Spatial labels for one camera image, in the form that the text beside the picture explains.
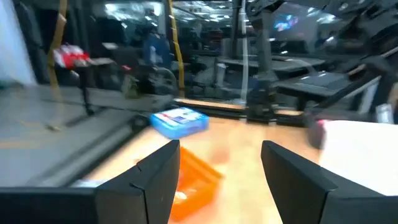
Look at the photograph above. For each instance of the white cup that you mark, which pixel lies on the white cup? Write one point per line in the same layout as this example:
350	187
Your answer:
385	113

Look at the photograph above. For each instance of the red and white package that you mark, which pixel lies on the red and white package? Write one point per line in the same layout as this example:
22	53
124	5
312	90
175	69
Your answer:
70	56

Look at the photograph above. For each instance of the pink bandage roll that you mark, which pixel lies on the pink bandage roll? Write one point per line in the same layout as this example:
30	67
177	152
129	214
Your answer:
321	123

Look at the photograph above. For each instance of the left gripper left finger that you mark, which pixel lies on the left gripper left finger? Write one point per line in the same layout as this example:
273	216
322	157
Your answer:
140	193

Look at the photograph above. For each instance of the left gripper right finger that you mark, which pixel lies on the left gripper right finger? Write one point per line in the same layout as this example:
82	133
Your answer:
298	186

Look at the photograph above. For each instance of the white plastic storage basket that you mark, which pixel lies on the white plastic storage basket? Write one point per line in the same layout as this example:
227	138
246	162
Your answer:
360	152

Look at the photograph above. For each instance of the blue first aid kit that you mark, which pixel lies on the blue first aid kit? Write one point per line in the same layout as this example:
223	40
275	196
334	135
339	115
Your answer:
180	123

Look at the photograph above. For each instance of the small orange plastic basket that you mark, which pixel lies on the small orange plastic basket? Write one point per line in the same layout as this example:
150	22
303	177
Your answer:
196	177

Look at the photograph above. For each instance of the clear plastic test tube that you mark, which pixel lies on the clear plastic test tube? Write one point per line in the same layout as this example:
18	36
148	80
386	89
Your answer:
180	196

